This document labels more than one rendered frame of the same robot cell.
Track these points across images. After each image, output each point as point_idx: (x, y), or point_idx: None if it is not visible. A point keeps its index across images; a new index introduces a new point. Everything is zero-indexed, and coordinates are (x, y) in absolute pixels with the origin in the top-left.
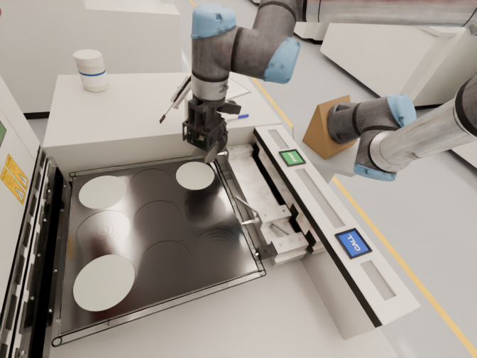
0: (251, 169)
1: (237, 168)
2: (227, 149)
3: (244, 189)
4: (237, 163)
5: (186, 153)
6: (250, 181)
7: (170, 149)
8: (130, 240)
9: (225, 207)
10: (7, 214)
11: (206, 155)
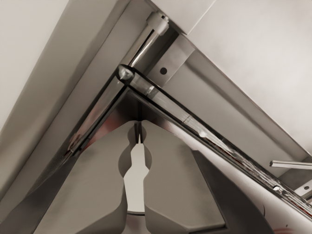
0: (286, 13)
1: (231, 49)
2: (165, 12)
3: (279, 113)
4: (220, 19)
5: (45, 117)
6: (293, 74)
7: (7, 170)
8: None
9: (258, 201)
10: None
11: (133, 146)
